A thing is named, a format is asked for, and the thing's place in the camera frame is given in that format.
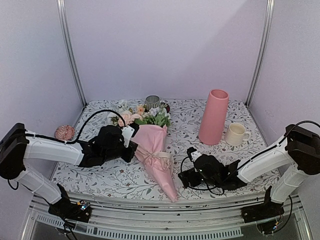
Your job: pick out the cream printed ribbon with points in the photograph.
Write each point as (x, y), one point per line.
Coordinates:
(158, 160)

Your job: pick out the floral patterned table mat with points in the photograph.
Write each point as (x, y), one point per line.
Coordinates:
(119, 179)

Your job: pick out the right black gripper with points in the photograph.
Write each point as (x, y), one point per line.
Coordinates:
(185, 179)

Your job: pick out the cream ceramic mug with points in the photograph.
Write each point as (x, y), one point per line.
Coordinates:
(236, 134)

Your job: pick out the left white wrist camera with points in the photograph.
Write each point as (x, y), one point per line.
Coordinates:
(128, 132)

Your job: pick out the striped grey ceramic cup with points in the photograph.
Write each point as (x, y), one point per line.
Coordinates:
(152, 102)

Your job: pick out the aluminium frame post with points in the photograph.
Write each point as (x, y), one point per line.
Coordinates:
(270, 4)
(61, 7)

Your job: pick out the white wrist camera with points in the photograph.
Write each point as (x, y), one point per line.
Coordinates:
(128, 132)
(193, 154)

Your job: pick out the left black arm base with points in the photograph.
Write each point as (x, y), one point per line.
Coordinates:
(65, 209)

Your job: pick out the tall pink vase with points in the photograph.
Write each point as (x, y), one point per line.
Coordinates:
(214, 117)

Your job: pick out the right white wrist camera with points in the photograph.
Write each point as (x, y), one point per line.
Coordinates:
(193, 154)

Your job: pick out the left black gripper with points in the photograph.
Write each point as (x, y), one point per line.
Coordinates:
(128, 157)

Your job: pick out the left aluminium frame post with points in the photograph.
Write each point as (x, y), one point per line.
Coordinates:
(61, 7)

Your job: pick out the pink flower bouquet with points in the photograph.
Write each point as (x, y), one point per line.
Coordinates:
(152, 133)

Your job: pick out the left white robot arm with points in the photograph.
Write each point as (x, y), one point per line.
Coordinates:
(20, 148)

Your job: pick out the pink patterned ball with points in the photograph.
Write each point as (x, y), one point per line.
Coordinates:
(64, 132)

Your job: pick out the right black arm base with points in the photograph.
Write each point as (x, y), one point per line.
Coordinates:
(265, 210)

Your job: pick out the right aluminium frame post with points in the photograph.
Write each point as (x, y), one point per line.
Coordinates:
(270, 4)

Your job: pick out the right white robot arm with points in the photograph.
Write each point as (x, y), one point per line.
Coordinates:
(298, 148)

